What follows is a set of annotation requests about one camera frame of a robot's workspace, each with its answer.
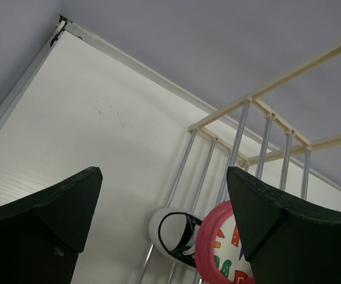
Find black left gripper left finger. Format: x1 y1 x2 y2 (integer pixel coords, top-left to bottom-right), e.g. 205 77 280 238
0 167 102 283

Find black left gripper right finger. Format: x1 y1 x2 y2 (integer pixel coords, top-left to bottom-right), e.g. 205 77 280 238
226 167 341 283

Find pink green flip-flop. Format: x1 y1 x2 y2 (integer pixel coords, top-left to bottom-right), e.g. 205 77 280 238
195 201 255 284

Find cream and chrome shoe shelf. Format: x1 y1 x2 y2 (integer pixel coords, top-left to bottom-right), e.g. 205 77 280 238
136 31 341 284

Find black canvas sneaker white laces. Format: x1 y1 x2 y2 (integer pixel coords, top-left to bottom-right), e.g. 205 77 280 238
149 208 202 268

